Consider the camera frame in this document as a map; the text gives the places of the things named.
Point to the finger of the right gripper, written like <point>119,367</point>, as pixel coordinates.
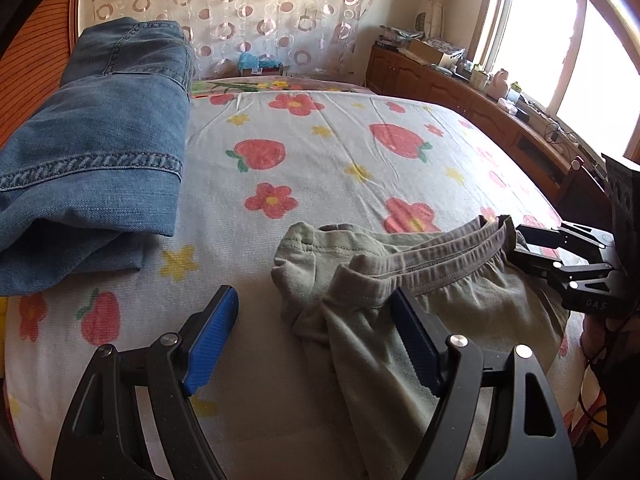
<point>553,270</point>
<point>573,237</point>

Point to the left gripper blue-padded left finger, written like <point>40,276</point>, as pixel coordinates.
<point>102,436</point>

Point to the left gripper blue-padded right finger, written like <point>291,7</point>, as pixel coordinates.
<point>525,435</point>

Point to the grey-green pants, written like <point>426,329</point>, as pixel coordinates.
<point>425,309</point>

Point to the right hand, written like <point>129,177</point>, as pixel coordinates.
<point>595,328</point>

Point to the brown wooden cabinet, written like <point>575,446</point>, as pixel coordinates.
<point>392,74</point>

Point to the white pink bottle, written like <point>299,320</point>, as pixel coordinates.
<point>498,88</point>

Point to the cardboard box on cabinet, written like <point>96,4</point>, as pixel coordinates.
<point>430,54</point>

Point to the folded blue jeans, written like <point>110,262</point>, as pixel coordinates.
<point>96,170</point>

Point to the white floral bed sheet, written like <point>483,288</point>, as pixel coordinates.
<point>312,206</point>

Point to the circle-patterned sheer curtain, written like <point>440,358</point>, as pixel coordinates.
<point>314,38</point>

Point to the blue item on small box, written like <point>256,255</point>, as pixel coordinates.
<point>252,65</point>

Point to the colourful flower blanket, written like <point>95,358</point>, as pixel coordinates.
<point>253,84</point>

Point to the wooden slatted wardrobe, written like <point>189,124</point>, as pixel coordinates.
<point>32,66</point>

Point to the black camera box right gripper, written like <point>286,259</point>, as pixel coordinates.
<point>623,182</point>

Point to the window with wooden frame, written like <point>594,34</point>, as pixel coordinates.
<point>567,60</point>

